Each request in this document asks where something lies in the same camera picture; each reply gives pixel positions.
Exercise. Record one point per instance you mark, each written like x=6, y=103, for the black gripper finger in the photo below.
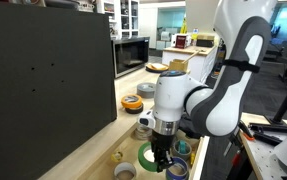
x=158, y=160
x=169, y=164

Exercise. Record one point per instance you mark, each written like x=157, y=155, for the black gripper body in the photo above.
x=163, y=141

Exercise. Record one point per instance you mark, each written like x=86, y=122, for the green tape roll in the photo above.
x=143, y=160

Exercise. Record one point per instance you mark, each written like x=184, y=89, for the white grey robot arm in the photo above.
x=226, y=83

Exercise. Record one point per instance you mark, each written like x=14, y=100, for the blue grey tape roll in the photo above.
x=182, y=166

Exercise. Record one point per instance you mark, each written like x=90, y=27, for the grey teal tape roll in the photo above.
x=183, y=146

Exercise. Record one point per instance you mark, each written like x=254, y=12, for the clear tape roll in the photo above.
x=142, y=132

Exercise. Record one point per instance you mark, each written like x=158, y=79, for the wooden drawer white front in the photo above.
x=133, y=150

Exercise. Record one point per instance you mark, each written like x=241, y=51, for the flat black tape roll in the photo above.
x=136, y=110

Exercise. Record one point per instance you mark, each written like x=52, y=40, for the yellow white tape roll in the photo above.
x=118, y=168

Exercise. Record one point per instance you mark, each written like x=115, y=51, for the small yellow tape roll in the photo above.
x=117, y=156

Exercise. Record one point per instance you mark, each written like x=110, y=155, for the orange tape roll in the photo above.
x=131, y=100

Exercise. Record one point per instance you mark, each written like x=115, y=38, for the dark plate with bread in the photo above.
x=156, y=67

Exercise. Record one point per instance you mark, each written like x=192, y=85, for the wooden utensil box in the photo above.
x=178, y=65

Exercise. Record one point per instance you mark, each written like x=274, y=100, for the white island cabinet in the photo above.
x=196, y=63

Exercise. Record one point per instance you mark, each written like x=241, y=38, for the wooden spoon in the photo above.
x=191, y=56

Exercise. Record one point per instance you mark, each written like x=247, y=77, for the white robot body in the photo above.
x=259, y=156

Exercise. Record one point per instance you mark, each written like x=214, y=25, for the black microwave oven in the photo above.
x=129, y=55

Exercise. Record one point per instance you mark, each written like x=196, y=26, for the red white box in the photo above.
x=182, y=41

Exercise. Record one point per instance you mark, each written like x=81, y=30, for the black hand tools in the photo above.
x=269, y=131

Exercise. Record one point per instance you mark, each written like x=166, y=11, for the black box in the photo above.
x=204, y=42

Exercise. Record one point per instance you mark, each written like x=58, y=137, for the yellow caution sign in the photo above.
x=183, y=26

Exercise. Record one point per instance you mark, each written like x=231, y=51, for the white shelf unit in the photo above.
x=121, y=16

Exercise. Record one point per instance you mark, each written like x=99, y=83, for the large black panel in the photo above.
x=43, y=86

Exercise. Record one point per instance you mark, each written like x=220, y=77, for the silver duct tape roll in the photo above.
x=145, y=90

